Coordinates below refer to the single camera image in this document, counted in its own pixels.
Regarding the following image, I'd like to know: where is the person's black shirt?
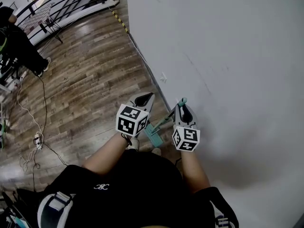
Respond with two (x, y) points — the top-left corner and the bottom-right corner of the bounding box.
(16, 148), (240, 228)

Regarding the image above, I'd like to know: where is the black metal railing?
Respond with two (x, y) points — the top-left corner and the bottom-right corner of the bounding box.
(14, 0), (105, 47)

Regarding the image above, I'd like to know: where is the person's left forearm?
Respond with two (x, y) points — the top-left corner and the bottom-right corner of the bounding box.
(81, 132), (133, 176)

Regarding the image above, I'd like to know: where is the black floor cable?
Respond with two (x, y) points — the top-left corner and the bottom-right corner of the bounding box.
(31, 74), (69, 192)

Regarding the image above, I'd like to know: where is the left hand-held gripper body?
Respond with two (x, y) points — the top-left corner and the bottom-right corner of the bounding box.
(115, 99), (152, 138)

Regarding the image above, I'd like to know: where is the white floor cable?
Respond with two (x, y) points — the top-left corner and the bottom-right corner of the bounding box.
(15, 78), (44, 173)

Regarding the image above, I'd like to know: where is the white power strip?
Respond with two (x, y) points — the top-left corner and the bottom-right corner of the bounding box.
(33, 131), (44, 151)

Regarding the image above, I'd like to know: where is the yellow black striped cable cover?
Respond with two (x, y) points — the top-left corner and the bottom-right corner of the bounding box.
(111, 9), (130, 35)

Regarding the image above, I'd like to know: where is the table with patterned cloth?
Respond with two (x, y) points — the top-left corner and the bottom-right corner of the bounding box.
(18, 2), (64, 44)

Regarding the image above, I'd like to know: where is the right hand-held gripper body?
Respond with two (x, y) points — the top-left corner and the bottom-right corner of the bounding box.
(171, 120), (200, 152)

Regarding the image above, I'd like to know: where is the person's right forearm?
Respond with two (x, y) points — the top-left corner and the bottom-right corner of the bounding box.
(180, 148), (212, 195)

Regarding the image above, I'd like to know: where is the teal mop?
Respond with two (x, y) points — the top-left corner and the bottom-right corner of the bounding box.
(143, 97), (188, 149)

